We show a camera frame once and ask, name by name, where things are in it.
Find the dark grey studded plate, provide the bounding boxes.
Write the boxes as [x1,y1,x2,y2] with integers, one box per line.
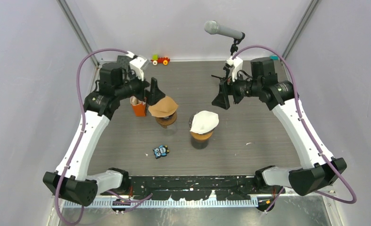
[116,56,132,67]

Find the blue owl toy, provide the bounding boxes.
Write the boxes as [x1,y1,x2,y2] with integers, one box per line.
[153,145,170,159]

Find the brown paper coffee filter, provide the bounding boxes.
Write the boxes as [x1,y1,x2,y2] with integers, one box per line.
[148,96,179,118]

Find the grey microphone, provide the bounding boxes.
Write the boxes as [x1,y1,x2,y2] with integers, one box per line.
[204,20,245,40]

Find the dark wooden dripper ring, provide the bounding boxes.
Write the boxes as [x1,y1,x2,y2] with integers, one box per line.
[155,115,178,128]

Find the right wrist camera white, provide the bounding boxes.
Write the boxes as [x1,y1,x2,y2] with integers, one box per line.
[223,56,243,81]

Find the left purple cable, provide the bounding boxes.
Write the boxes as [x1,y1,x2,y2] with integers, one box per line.
[54,48,153,226]

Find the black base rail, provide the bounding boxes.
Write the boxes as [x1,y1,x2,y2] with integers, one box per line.
[98,174,288,202]

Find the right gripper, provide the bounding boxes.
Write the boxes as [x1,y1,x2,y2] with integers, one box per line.
[212,68,261,110]

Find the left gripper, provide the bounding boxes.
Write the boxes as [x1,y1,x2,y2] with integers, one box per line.
[115,68,165,106]

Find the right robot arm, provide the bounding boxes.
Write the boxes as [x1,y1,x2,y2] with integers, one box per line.
[212,57,347,196]

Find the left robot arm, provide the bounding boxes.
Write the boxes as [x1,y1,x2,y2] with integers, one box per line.
[43,57,165,207]

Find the white paper coffee filter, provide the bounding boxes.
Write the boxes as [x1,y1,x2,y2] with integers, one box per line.
[190,110,219,135]

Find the black microphone tripod stand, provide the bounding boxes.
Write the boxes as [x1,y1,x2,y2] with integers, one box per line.
[211,38,244,85]

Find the dark glass carafe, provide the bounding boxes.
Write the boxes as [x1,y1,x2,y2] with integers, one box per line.
[191,139,209,150]

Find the orange coffee filter bag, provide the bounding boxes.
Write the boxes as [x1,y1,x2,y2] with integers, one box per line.
[130,96,147,117]

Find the toy train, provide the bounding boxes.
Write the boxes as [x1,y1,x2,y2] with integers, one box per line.
[150,55,170,65]

